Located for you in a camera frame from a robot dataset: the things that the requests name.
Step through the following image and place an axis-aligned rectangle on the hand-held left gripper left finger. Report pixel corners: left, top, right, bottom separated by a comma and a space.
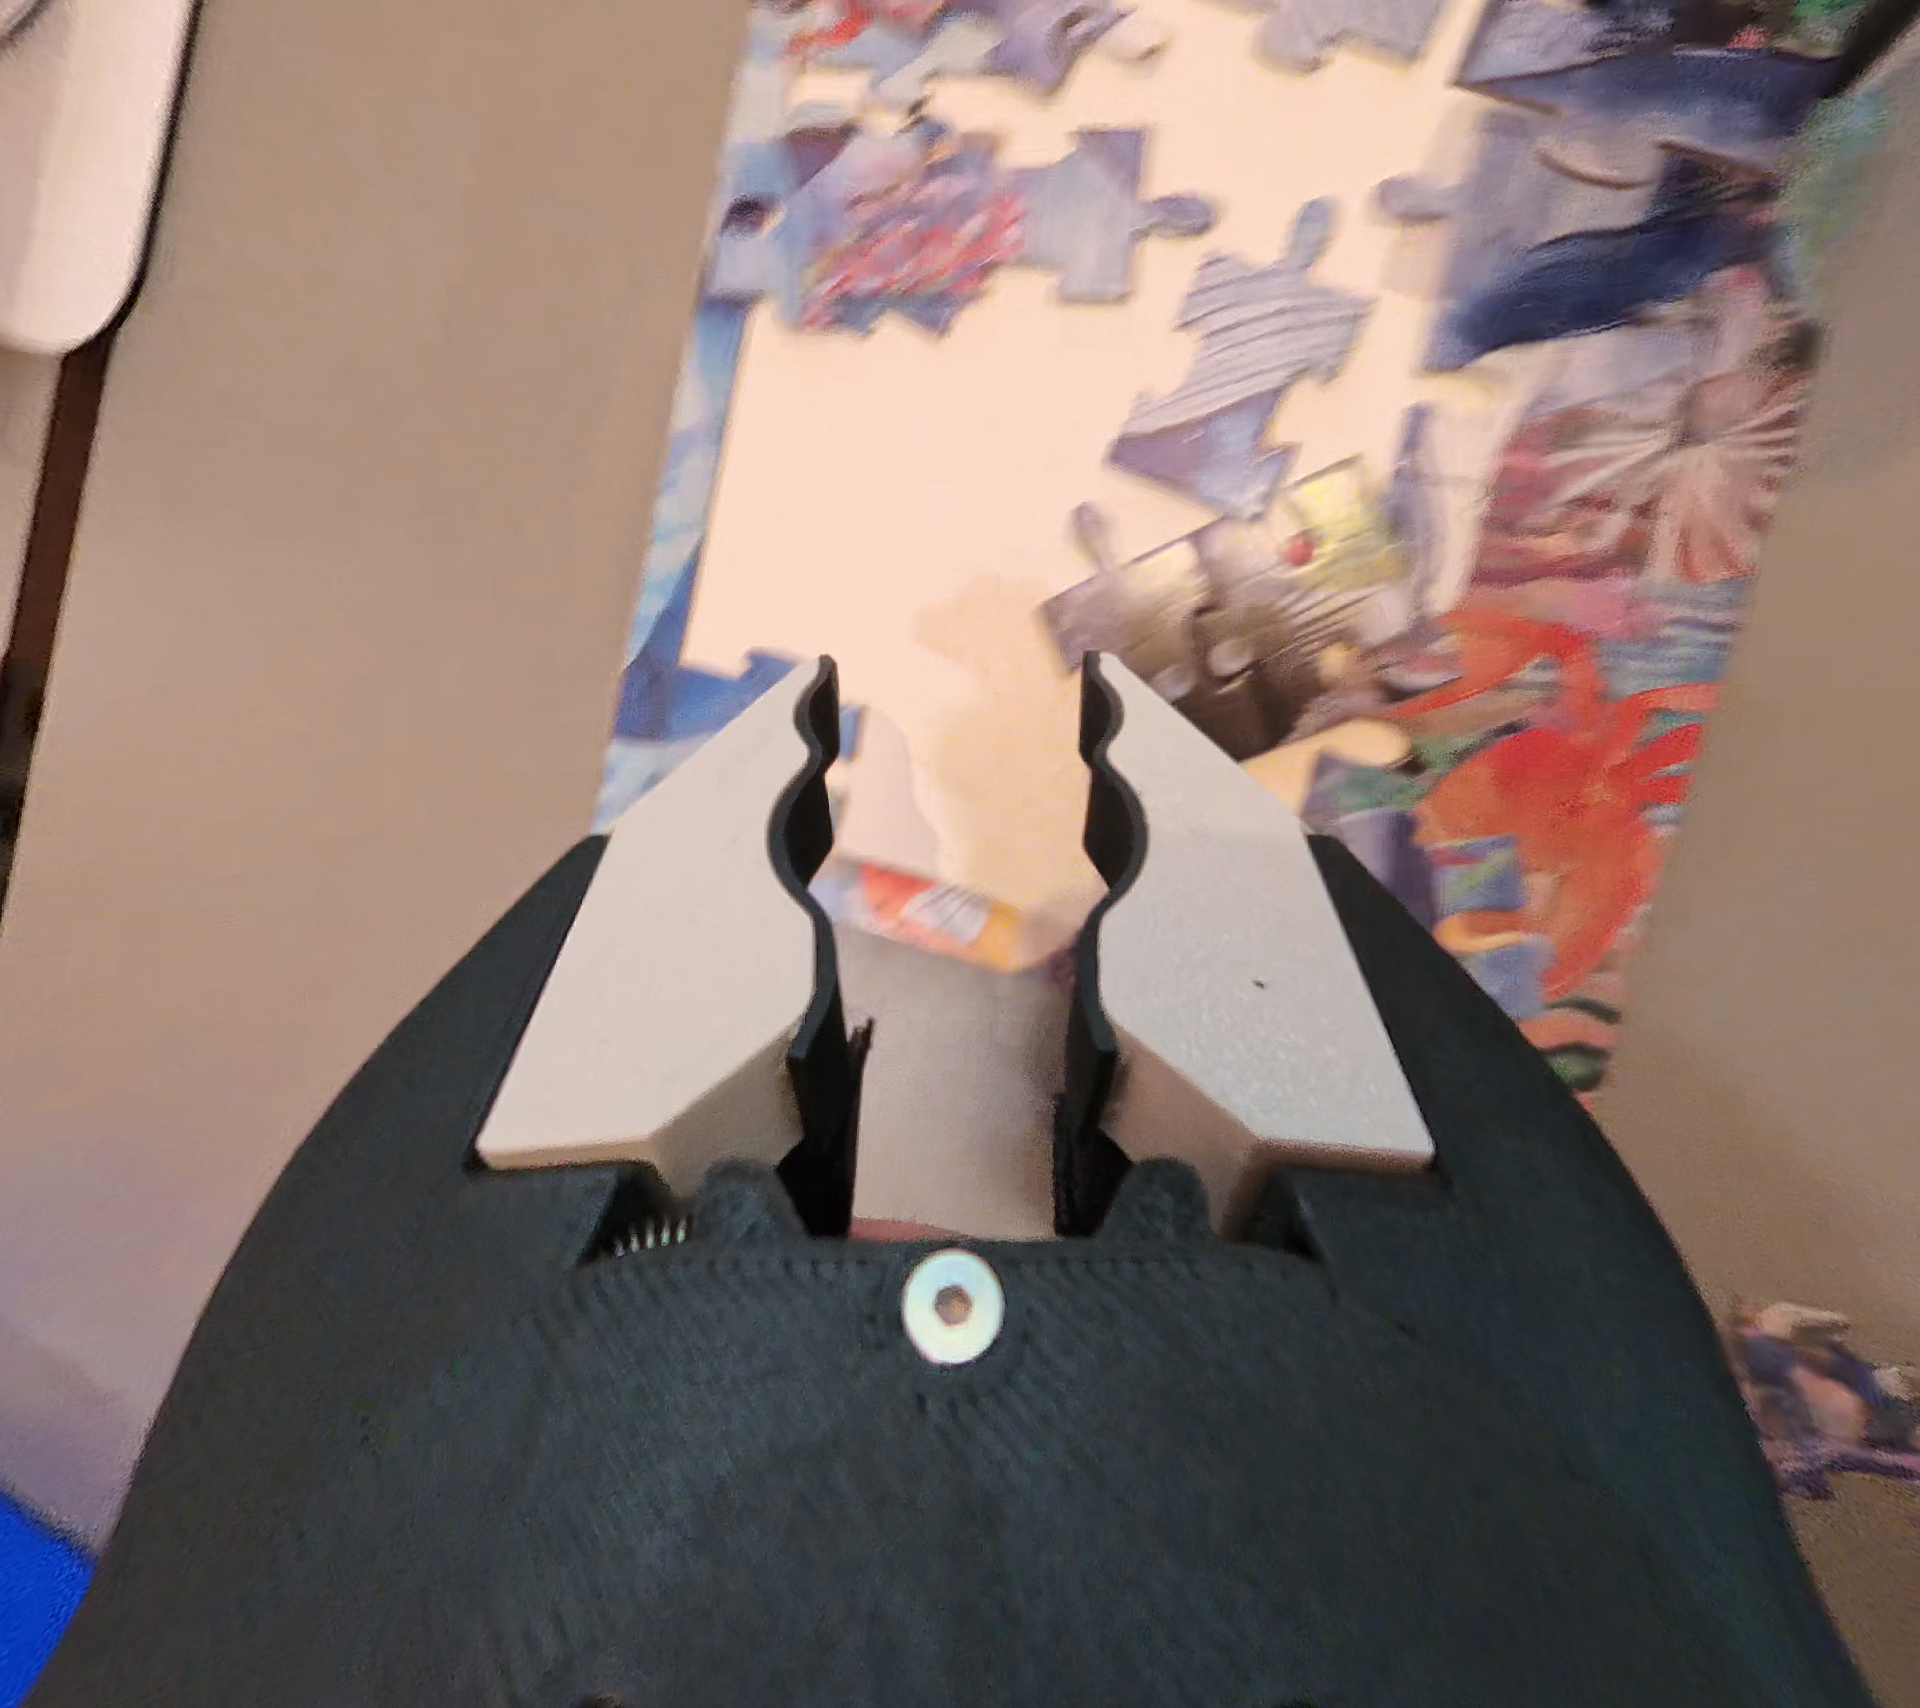
474, 656, 880, 1240

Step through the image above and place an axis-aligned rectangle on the blue plastic object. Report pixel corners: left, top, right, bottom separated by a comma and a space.
0, 1483, 100, 1708

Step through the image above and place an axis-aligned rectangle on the black sea urchin puzzle piece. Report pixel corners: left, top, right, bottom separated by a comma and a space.
1044, 522, 1418, 749

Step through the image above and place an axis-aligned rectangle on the lavender white whale puzzle piece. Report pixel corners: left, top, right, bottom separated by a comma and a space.
1376, 109, 1653, 375

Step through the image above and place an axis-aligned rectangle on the blue striped whale puzzle piece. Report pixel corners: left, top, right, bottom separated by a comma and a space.
1111, 199, 1379, 526

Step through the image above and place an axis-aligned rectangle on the coral striped edge puzzle piece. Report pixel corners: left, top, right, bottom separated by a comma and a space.
707, 109, 902, 335

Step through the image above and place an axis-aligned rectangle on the purple blue white puzzle piece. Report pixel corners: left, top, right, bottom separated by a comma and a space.
1725, 1294, 1920, 1492

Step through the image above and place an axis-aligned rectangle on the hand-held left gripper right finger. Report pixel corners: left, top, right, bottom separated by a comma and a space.
1046, 649, 1435, 1240

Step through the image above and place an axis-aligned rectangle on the sea print puzzle board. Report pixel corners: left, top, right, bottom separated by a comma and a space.
592, 0, 1895, 1086

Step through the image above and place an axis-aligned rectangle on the blue wave puzzle piece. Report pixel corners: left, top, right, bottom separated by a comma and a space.
605, 644, 867, 764

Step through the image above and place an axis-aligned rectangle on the white rounded board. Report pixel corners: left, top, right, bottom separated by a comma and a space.
0, 0, 242, 352

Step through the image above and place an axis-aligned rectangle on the blue red coral puzzle piece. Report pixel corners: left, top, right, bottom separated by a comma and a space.
833, 124, 1044, 332

